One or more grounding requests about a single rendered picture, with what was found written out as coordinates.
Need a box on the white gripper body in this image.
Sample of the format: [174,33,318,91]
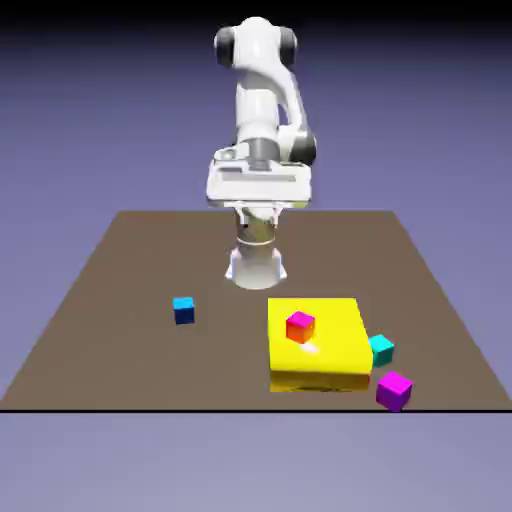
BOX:
[205,159,313,210]

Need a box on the small blue cube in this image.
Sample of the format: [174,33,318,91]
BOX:
[172,296,196,326]

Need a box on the small red cube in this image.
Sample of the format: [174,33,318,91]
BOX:
[285,310,316,345]

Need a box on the small teal cube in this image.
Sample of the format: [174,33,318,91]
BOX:
[367,334,396,368]

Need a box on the small purple cube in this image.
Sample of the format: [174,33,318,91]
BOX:
[375,370,414,413]

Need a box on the large yellow box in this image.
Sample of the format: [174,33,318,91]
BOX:
[266,297,374,394]

